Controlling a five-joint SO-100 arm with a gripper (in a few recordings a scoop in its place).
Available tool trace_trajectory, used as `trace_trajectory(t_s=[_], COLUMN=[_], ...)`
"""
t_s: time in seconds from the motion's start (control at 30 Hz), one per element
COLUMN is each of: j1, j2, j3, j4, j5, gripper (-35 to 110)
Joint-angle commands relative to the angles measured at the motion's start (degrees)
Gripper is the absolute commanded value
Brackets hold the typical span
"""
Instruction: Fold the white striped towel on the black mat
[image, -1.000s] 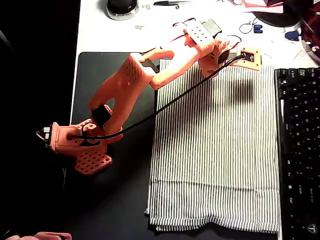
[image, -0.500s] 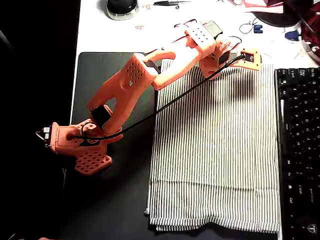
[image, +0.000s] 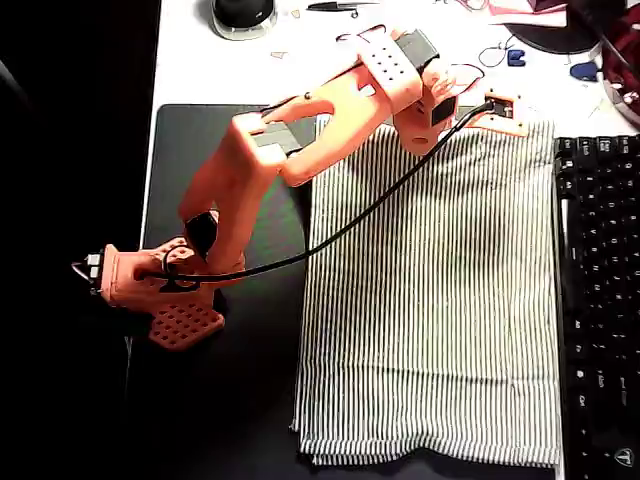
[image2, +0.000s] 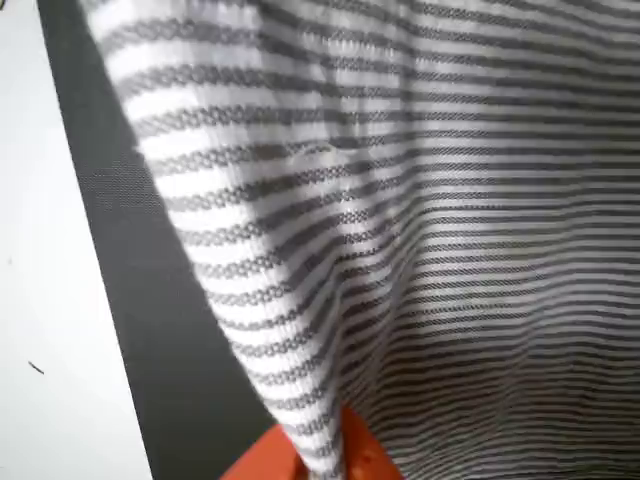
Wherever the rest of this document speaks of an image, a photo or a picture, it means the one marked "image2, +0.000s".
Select grey white striped cloth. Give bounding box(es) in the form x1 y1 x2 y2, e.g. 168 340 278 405
79 0 640 480

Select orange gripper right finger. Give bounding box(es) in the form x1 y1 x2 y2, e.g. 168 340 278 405
338 405 404 480

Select black desk mat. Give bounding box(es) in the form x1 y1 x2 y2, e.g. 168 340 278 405
35 0 301 480

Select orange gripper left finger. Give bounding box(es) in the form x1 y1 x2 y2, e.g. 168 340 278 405
219 423 309 480

